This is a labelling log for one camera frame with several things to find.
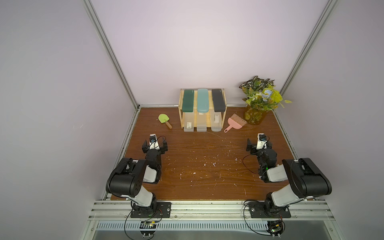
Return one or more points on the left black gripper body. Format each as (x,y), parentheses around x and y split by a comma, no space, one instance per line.
(161,150)

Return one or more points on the clear pencil case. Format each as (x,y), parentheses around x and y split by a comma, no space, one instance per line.
(201,122)
(216,121)
(189,122)

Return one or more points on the dark green pencil case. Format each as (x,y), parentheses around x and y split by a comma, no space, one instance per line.
(188,101)

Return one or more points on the dark grey pencil case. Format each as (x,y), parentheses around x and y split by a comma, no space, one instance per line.
(218,101)

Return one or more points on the light teal pencil case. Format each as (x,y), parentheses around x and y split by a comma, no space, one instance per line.
(203,101)

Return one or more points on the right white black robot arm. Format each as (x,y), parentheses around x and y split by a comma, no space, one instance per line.
(306,180)

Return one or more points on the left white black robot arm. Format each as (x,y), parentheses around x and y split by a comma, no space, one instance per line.
(128,177)

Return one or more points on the wooden two-tier shelf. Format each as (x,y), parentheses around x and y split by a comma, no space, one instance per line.
(211,107)

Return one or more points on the pink hand brush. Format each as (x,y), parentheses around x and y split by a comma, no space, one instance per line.
(235,122)

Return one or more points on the artificial plant in glass vase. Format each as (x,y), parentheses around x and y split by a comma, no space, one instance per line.
(261,97)

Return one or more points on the left small circuit board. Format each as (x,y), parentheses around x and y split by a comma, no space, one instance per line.
(148,229)

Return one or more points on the small circuit board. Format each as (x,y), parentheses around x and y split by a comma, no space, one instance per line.
(148,229)
(275,228)

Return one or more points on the right small circuit board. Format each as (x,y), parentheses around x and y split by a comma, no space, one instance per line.
(275,228)

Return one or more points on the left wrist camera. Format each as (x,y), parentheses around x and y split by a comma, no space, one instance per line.
(154,144)

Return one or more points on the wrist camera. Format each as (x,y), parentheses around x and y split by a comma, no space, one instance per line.
(154,144)
(262,141)

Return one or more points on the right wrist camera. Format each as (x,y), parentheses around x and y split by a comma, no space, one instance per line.
(262,141)

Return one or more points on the green shovel wooden handle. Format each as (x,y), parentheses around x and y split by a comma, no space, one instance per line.
(164,119)

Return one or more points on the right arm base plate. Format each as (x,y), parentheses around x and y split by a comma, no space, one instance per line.
(262,210)

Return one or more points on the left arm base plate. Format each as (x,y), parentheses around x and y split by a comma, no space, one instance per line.
(157,210)

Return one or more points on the aluminium front rail frame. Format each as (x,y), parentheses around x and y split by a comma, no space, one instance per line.
(218,216)

